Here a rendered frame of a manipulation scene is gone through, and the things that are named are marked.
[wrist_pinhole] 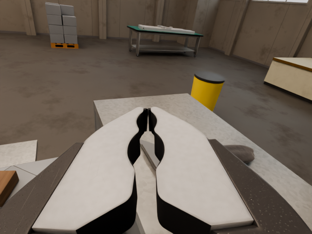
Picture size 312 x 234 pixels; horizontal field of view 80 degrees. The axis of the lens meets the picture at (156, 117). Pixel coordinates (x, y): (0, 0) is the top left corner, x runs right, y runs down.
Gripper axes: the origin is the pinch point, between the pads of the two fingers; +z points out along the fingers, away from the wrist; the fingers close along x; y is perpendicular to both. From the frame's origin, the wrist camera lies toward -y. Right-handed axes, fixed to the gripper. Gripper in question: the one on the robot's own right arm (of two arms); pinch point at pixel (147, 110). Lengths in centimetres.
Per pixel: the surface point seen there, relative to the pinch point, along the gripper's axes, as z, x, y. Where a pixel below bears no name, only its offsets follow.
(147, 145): 45, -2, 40
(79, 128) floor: 198, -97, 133
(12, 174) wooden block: 40, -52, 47
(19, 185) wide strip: 39, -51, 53
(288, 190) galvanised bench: 29, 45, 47
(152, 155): 38, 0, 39
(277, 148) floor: 192, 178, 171
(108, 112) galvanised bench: 69, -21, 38
